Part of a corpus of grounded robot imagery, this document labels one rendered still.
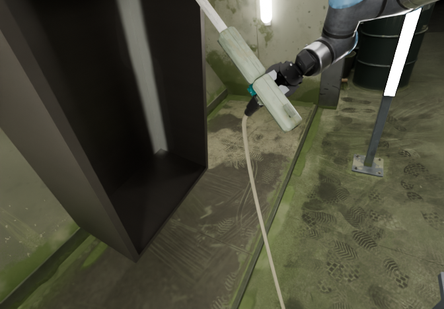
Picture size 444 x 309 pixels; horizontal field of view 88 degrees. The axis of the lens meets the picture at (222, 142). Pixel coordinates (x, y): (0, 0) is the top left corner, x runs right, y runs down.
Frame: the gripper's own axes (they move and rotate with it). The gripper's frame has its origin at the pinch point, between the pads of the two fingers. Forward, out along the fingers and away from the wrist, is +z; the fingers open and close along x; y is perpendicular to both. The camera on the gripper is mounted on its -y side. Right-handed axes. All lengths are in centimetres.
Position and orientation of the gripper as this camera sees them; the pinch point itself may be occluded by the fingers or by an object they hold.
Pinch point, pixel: (259, 94)
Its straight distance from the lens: 64.3
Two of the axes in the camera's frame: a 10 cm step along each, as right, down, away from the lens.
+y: -1.7, 1.6, 9.7
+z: -8.0, 5.6, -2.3
